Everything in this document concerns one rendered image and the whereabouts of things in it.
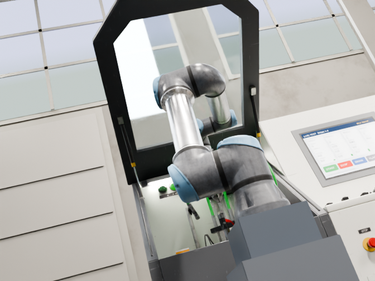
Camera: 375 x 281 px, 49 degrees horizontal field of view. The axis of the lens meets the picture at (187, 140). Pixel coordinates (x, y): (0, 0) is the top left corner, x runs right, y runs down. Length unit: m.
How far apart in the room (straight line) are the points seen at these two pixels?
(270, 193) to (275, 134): 1.09
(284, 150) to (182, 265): 0.84
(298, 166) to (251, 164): 0.95
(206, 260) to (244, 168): 0.54
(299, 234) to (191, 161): 0.34
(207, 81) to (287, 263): 0.70
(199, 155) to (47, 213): 2.85
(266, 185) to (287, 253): 0.19
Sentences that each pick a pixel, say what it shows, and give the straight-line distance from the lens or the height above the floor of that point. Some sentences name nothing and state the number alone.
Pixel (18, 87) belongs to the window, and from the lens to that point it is 4.56.
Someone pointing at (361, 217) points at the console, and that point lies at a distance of 1.72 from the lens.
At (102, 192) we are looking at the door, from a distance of 3.84.
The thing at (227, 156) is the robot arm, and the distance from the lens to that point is 1.10.
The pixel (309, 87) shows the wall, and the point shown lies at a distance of 4.64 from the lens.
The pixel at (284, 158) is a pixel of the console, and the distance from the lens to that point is 2.04.
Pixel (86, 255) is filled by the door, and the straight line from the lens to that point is 3.71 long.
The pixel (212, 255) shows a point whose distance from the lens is 1.54.
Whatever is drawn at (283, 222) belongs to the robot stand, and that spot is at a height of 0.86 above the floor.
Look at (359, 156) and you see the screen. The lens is 2.14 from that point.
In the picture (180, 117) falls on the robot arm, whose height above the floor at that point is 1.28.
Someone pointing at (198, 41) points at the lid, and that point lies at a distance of 1.90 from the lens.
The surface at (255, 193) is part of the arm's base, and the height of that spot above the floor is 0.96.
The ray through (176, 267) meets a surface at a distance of 1.53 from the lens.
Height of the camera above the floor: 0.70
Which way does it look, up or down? 24 degrees up
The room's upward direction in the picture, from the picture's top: 17 degrees counter-clockwise
